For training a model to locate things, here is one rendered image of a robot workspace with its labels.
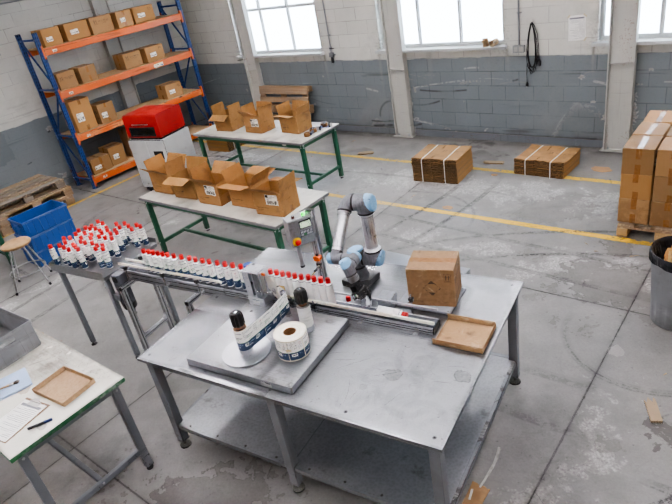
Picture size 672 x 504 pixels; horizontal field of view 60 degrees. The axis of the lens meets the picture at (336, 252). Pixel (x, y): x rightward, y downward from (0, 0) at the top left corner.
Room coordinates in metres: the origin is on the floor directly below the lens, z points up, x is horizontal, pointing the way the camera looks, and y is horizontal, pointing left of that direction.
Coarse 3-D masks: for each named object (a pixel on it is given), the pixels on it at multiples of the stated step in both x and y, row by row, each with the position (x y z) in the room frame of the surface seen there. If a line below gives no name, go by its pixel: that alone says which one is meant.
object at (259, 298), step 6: (246, 276) 3.41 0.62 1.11; (252, 276) 3.39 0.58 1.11; (258, 276) 3.39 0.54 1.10; (246, 282) 3.42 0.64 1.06; (252, 282) 3.43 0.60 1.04; (258, 282) 3.42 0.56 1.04; (246, 288) 3.43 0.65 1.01; (258, 288) 3.41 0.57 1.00; (252, 294) 3.40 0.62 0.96; (258, 294) 3.40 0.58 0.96; (264, 294) 3.41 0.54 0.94; (252, 300) 3.41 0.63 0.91; (258, 300) 3.38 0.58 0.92; (264, 300) 3.36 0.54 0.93; (270, 300) 3.40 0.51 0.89
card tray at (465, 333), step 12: (444, 324) 2.84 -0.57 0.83; (456, 324) 2.82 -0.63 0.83; (468, 324) 2.79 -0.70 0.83; (480, 324) 2.77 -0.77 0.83; (492, 324) 2.73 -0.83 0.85; (444, 336) 2.72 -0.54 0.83; (456, 336) 2.70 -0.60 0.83; (468, 336) 2.68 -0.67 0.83; (480, 336) 2.66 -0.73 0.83; (456, 348) 2.60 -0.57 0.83; (468, 348) 2.56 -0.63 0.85; (480, 348) 2.52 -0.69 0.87
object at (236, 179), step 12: (228, 168) 5.64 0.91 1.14; (240, 168) 5.73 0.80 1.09; (252, 168) 5.76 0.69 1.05; (264, 168) 5.68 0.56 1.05; (228, 180) 5.57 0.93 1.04; (240, 180) 5.68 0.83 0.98; (252, 180) 5.31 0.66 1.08; (264, 180) 5.47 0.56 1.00; (240, 192) 5.42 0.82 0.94; (240, 204) 5.45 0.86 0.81; (252, 204) 5.34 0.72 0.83
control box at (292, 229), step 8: (288, 216) 3.43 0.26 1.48; (296, 216) 3.40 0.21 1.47; (304, 216) 3.38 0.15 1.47; (288, 224) 3.34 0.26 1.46; (296, 224) 3.35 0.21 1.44; (312, 224) 3.39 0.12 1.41; (288, 232) 3.36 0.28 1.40; (296, 232) 3.35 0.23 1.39; (288, 240) 3.40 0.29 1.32; (296, 240) 3.34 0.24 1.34; (304, 240) 3.36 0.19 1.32; (312, 240) 3.38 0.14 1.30
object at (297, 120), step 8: (280, 104) 7.92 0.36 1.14; (288, 104) 8.00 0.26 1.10; (296, 104) 7.95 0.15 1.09; (304, 104) 7.66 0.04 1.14; (280, 112) 7.87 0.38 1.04; (288, 112) 7.96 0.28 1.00; (296, 112) 7.58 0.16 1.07; (304, 112) 7.70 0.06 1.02; (280, 120) 7.81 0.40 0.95; (288, 120) 7.69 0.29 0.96; (296, 120) 7.59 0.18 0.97; (304, 120) 7.68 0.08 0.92; (288, 128) 7.71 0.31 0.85; (296, 128) 7.60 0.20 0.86; (304, 128) 7.66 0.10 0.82
